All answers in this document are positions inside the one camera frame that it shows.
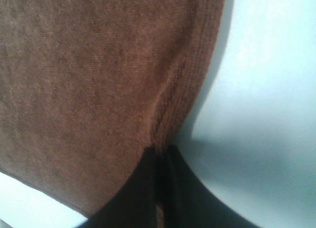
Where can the brown towel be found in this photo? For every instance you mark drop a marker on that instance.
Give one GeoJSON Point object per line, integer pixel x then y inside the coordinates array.
{"type": "Point", "coordinates": [87, 85]}

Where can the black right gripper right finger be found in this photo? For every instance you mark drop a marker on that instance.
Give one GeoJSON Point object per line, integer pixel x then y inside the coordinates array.
{"type": "Point", "coordinates": [187, 203]}

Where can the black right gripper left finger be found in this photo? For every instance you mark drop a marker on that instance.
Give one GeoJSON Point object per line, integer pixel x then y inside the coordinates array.
{"type": "Point", "coordinates": [134, 205]}

